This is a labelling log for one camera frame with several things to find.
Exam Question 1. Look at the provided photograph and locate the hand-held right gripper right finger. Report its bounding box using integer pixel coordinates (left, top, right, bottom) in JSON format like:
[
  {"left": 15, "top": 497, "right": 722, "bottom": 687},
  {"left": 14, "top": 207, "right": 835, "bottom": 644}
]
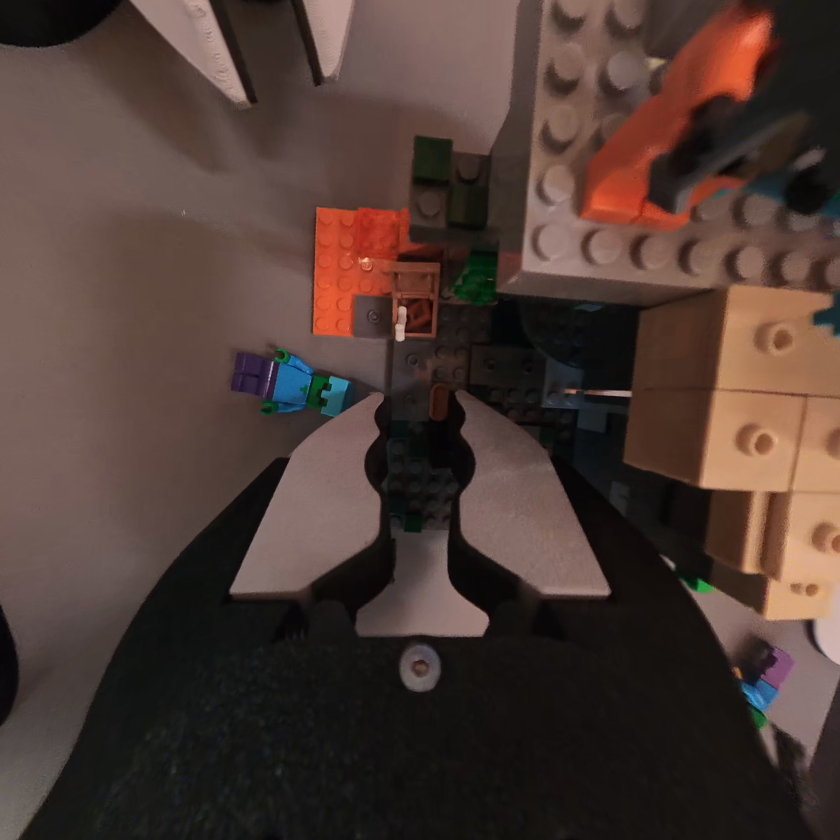
[{"left": 448, "top": 390, "right": 613, "bottom": 611}]

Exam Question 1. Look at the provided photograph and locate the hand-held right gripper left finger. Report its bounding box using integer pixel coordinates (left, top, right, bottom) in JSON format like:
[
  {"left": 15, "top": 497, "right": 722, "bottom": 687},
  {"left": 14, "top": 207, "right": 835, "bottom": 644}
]
[{"left": 230, "top": 392, "right": 396, "bottom": 608}]

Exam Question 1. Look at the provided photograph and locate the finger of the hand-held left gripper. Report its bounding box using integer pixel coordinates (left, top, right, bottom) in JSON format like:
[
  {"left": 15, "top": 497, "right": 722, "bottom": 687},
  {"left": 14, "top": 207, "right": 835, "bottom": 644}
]
[
  {"left": 294, "top": 0, "right": 357, "bottom": 88},
  {"left": 130, "top": 0, "right": 259, "bottom": 110}
]

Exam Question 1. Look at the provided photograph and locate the blue green zombie minifigure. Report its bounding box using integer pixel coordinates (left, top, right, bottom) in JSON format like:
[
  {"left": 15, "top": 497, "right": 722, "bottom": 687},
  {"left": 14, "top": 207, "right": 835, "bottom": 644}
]
[
  {"left": 731, "top": 642, "right": 796, "bottom": 731},
  {"left": 233, "top": 348, "right": 357, "bottom": 421}
]

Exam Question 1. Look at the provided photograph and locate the toy brick building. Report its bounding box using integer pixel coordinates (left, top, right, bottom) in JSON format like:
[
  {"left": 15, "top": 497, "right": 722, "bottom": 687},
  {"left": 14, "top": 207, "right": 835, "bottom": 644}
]
[{"left": 311, "top": 0, "right": 840, "bottom": 621}]

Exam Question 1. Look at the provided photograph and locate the grey desk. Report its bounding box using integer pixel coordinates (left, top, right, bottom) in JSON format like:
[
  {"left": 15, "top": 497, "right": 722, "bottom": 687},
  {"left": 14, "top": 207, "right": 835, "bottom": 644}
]
[{"left": 0, "top": 0, "right": 840, "bottom": 840}]

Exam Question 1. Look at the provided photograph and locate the dark cloth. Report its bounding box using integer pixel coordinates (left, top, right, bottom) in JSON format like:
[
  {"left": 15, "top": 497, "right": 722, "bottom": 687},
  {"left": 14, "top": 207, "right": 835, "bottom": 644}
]
[{"left": 0, "top": 600, "right": 19, "bottom": 728}]

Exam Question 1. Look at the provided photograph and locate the orange toy minifigure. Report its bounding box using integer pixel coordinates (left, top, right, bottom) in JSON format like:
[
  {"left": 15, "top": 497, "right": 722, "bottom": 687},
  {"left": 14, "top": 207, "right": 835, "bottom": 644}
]
[{"left": 581, "top": 0, "right": 840, "bottom": 231}]

